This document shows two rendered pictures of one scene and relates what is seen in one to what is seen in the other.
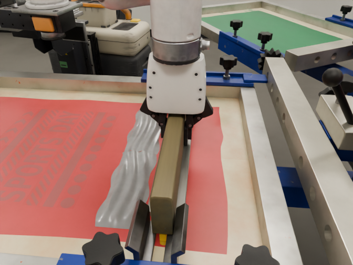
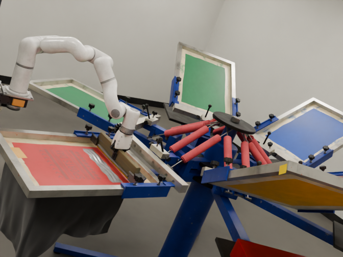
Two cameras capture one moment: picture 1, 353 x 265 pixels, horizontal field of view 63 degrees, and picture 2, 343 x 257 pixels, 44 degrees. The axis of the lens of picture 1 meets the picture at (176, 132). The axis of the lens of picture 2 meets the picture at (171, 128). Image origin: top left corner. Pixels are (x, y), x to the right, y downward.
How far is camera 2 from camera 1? 1.98 m
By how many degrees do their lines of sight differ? 48
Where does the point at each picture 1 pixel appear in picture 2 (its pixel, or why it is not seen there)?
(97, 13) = not seen: outside the picture
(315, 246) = (115, 238)
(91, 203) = (105, 178)
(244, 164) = not seen: hidden behind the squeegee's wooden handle
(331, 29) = not seen: hidden behind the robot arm
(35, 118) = (47, 152)
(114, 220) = (116, 180)
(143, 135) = (97, 158)
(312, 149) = (155, 158)
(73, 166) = (87, 169)
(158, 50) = (126, 131)
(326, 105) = (154, 147)
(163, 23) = (130, 125)
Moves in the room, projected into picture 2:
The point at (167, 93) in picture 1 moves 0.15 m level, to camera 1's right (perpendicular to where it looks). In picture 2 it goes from (123, 143) to (143, 143)
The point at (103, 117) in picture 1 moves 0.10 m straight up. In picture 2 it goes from (73, 152) to (79, 136)
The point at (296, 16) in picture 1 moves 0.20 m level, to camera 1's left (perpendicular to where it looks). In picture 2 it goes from (98, 95) to (77, 93)
